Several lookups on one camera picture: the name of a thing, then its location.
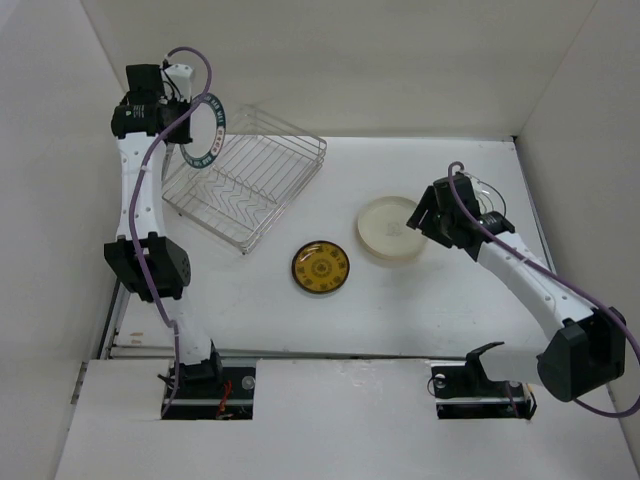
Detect white plate dark lettered rim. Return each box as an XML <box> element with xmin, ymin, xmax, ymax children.
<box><xmin>180</xmin><ymin>93</ymin><xmax>227</xmax><ymax>169</ymax></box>

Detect white plate black rim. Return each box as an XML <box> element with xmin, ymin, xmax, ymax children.
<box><xmin>473</xmin><ymin>179</ymin><xmax>507</xmax><ymax>216</ymax></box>

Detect yellow patterned plate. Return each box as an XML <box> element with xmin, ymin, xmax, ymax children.
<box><xmin>291</xmin><ymin>240</ymin><xmax>351</xmax><ymax>295</ymax></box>

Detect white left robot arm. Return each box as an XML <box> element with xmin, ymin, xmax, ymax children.
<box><xmin>104</xmin><ymin>62</ymin><xmax>224</xmax><ymax>397</ymax></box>

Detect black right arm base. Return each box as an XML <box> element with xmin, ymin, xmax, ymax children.
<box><xmin>427</xmin><ymin>342</ymin><xmax>538</xmax><ymax>421</ymax></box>

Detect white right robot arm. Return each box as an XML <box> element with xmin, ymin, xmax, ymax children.
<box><xmin>407</xmin><ymin>173</ymin><xmax>626</xmax><ymax>402</ymax></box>

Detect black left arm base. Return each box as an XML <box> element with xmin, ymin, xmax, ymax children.
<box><xmin>160</xmin><ymin>357</ymin><xmax>257</xmax><ymax>421</ymax></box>

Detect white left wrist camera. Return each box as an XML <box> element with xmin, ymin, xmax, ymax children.
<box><xmin>160</xmin><ymin>64</ymin><xmax>195</xmax><ymax>103</ymax></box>

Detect clear wire dish rack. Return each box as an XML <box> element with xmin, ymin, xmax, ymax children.
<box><xmin>162</xmin><ymin>105</ymin><xmax>327</xmax><ymax>254</ymax></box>

